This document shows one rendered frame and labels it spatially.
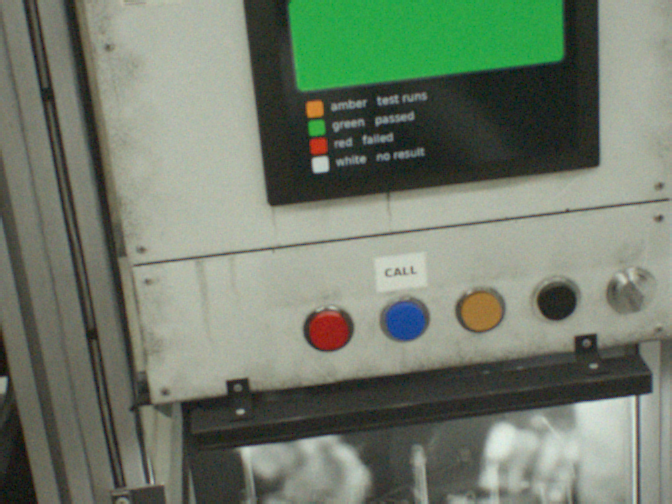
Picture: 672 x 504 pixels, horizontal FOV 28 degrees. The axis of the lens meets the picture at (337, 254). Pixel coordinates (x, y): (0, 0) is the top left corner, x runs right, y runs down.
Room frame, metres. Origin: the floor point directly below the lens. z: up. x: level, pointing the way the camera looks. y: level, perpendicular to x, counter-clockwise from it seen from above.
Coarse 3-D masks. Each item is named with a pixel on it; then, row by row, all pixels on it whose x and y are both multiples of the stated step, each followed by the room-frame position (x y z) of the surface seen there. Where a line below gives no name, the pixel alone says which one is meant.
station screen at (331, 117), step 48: (288, 0) 0.92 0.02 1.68; (288, 48) 0.92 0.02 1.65; (576, 48) 0.94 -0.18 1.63; (288, 96) 0.92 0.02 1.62; (336, 96) 0.92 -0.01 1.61; (384, 96) 0.93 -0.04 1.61; (432, 96) 0.93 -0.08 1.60; (480, 96) 0.93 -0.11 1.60; (528, 96) 0.93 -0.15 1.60; (576, 96) 0.94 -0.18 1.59; (336, 144) 0.92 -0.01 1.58; (384, 144) 0.93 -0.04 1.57; (432, 144) 0.93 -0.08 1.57; (480, 144) 0.93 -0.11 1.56; (528, 144) 0.93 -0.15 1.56; (576, 144) 0.94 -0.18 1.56
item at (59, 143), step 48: (0, 0) 0.94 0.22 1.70; (48, 0) 0.95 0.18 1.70; (48, 48) 0.95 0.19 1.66; (48, 96) 0.95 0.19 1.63; (48, 144) 0.95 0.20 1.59; (48, 192) 0.94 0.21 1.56; (96, 192) 0.95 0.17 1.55; (48, 240) 0.94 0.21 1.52; (96, 240) 0.95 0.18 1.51; (96, 288) 0.95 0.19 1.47; (96, 336) 0.95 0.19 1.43; (96, 384) 0.95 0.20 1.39; (96, 432) 0.94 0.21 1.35; (96, 480) 0.94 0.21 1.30; (144, 480) 0.95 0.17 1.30
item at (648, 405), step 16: (640, 352) 0.97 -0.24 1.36; (656, 352) 0.97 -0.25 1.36; (656, 368) 0.97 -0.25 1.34; (656, 384) 0.97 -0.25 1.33; (640, 400) 0.97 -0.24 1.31; (656, 400) 0.97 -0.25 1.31; (640, 416) 0.97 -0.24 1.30; (656, 416) 0.97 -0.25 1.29; (640, 432) 0.97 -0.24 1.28; (656, 432) 0.97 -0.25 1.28; (640, 448) 0.97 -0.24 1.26; (656, 448) 0.97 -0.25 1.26; (640, 464) 0.97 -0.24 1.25; (656, 464) 0.97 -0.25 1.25; (640, 480) 0.97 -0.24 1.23; (656, 480) 0.97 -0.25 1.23; (640, 496) 0.97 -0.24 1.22; (656, 496) 0.97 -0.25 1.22
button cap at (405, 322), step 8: (400, 304) 0.94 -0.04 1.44; (408, 304) 0.94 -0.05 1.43; (392, 312) 0.94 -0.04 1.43; (400, 312) 0.94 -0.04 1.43; (408, 312) 0.94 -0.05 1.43; (416, 312) 0.94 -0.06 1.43; (392, 320) 0.94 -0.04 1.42; (400, 320) 0.94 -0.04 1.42; (408, 320) 0.94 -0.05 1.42; (416, 320) 0.94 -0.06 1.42; (424, 320) 0.94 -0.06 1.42; (392, 328) 0.94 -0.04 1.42; (400, 328) 0.94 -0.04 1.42; (408, 328) 0.94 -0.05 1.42; (416, 328) 0.94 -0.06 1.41; (392, 336) 0.94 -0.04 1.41; (400, 336) 0.94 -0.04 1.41; (408, 336) 0.94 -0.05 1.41; (416, 336) 0.94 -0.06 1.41
